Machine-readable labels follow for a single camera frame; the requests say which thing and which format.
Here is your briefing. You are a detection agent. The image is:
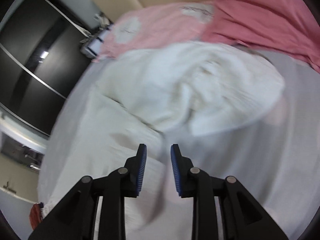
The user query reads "white muslin blanket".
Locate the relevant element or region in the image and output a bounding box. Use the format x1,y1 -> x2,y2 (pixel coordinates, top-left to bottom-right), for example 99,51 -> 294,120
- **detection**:
38,42 -> 285,229

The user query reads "rust red folded sweater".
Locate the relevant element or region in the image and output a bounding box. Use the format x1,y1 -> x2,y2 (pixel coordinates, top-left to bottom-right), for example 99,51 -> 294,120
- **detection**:
29,203 -> 43,230

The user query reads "grey polka dot bedsheet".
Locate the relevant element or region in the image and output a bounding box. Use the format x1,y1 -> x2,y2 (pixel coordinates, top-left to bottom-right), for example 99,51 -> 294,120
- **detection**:
37,50 -> 319,239

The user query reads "beige room door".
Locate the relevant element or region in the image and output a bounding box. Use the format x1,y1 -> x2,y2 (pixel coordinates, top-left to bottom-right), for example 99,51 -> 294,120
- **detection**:
0,154 -> 39,203

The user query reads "black sliding wardrobe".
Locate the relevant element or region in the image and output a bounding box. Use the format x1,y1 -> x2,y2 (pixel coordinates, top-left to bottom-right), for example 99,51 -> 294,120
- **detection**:
1,0 -> 89,135

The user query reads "white nightstand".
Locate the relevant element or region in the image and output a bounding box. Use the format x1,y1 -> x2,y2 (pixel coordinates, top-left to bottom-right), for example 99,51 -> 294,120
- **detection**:
79,12 -> 113,59

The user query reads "dark pink pillow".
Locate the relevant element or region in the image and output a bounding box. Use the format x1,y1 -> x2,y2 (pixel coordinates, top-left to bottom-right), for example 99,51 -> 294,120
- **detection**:
201,0 -> 319,72

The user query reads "light pink printed pillow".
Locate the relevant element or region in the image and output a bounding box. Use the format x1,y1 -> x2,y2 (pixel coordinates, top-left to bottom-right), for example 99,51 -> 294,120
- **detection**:
94,1 -> 214,62

